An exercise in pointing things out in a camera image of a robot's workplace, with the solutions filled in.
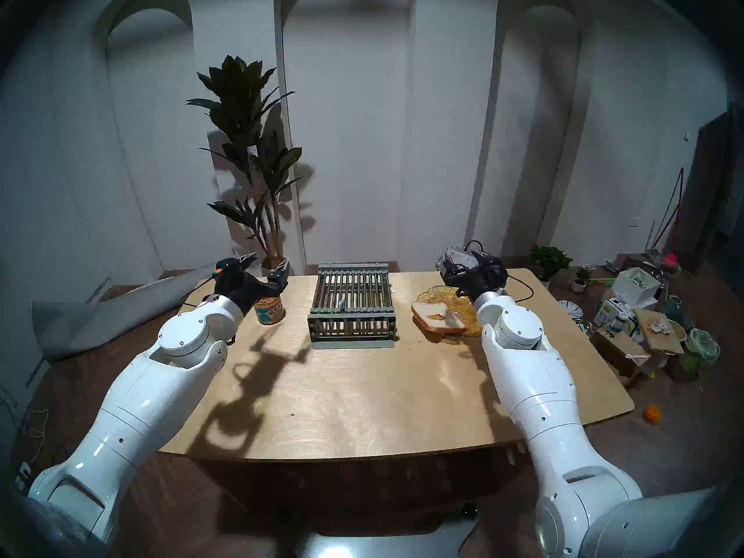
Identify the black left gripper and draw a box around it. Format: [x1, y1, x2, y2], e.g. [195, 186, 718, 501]
[212, 252, 291, 316]

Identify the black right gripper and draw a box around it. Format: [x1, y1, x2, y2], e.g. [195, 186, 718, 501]
[440, 252, 509, 299]

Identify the amber glass plate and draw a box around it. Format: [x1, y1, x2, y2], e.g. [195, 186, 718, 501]
[416, 285, 484, 346]

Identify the peanut butter jar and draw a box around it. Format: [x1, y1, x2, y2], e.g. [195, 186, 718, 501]
[255, 291, 286, 326]

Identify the slice of white bread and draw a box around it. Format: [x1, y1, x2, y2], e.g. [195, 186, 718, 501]
[411, 301, 468, 335]

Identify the small bushy potted plant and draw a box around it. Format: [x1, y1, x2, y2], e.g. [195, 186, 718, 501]
[529, 244, 573, 289]

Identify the grey slatted cutlery rack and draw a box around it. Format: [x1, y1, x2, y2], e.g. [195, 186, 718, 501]
[308, 263, 398, 349]

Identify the white milk carton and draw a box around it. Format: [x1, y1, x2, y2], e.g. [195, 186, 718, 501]
[593, 298, 635, 334]

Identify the brown cardboard box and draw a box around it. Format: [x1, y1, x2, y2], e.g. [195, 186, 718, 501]
[589, 324, 652, 388]

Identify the white open box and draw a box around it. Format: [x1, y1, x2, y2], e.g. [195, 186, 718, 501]
[611, 267, 661, 309]

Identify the tall potted plant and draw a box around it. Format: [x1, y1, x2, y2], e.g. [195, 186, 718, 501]
[186, 55, 303, 277]

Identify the grey rolled mat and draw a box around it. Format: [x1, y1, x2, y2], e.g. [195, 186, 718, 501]
[31, 260, 233, 364]

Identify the small wooden stool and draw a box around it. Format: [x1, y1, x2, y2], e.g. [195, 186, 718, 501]
[634, 308, 685, 370]

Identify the dark door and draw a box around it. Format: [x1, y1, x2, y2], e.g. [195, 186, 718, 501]
[677, 101, 744, 258]

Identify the wicker basket with handle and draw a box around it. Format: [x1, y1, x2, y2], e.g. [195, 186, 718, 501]
[434, 240, 486, 271]

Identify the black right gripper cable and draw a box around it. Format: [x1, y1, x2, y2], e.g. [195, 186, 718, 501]
[505, 274, 535, 303]

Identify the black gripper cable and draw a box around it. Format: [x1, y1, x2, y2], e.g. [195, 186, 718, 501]
[179, 277, 217, 310]
[505, 274, 535, 303]

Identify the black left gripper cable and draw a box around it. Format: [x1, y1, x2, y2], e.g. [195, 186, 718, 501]
[179, 277, 217, 310]

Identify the red handled pink broom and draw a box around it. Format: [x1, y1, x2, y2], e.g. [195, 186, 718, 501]
[648, 167, 685, 268]

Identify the white floor cable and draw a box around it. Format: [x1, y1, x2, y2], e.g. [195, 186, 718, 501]
[16, 409, 51, 462]

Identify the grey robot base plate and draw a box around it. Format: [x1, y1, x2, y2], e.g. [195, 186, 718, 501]
[291, 502, 480, 558]

